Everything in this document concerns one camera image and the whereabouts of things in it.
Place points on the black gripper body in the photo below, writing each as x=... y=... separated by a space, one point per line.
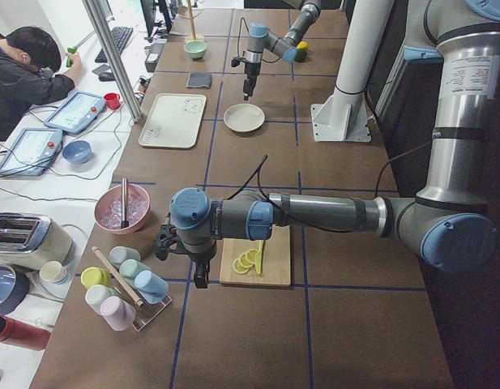
x=202 y=256
x=250 y=72

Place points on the cream round plate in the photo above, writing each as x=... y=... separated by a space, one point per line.
x=243 y=118

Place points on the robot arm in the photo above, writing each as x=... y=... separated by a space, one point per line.
x=444 y=223
x=284 y=47

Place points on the white bear tray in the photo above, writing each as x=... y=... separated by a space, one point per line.
x=173 y=121

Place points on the lemon slice near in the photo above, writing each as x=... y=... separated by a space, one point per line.
x=239 y=268

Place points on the lemon slice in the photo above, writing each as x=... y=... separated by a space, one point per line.
x=251 y=256
x=239 y=268
x=245 y=262

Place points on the lemon slice middle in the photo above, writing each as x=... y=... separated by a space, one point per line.
x=245 y=262

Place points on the lemon slice far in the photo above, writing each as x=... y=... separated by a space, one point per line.
x=251 y=256

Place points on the light blue cup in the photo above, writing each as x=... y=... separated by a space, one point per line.
x=152 y=288

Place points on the folded grey cloth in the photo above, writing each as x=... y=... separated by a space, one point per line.
x=199 y=80

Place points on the yellow-green plastic knife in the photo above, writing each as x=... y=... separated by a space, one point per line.
x=258 y=259

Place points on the mint green bowl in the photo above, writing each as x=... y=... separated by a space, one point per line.
x=195 y=49

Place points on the mint green cup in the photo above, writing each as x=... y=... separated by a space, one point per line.
x=130 y=269

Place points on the wooden cutting board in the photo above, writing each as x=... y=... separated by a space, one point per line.
x=276 y=270

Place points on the wooden mug tree stand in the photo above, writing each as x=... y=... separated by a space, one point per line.
x=194 y=36

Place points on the grey cup in rack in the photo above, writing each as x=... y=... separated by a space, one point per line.
x=119 y=254

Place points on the steel black-tipped tongs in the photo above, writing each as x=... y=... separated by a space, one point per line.
x=124 y=203

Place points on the pink cup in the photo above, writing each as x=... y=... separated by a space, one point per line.
x=117 y=313

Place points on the pink bowl with ice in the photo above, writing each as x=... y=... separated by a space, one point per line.
x=117 y=215

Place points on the white cup in rack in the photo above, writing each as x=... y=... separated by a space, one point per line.
x=97 y=294

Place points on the yellow cup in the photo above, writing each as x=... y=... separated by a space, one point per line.
x=92 y=276

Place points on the red mug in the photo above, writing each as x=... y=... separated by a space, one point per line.
x=112 y=100

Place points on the black keyboard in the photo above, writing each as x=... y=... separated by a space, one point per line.
x=121 y=37

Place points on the black computer mouse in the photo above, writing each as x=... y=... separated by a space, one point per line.
x=106 y=76

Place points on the cream blue-striped cup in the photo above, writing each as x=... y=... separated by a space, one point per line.
x=54 y=272

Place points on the blue bowl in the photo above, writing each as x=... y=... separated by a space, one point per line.
x=77 y=152

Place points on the teach pendant far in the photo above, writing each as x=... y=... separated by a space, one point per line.
x=76 y=113

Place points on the teach pendant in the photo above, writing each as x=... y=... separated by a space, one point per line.
x=76 y=113
x=32 y=152

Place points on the cream steel toaster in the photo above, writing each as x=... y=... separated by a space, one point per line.
x=31 y=240

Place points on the red thermos bottle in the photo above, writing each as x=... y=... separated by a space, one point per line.
x=24 y=335

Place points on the teach pendant near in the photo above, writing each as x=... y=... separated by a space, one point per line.
x=32 y=152

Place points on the seated person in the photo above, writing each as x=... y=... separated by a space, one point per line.
x=30 y=74

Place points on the white wire cup rack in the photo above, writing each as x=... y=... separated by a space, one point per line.
x=145 y=313

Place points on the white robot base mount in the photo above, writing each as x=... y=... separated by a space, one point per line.
x=343 y=116

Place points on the aluminium frame post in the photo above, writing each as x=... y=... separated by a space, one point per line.
x=101 y=28

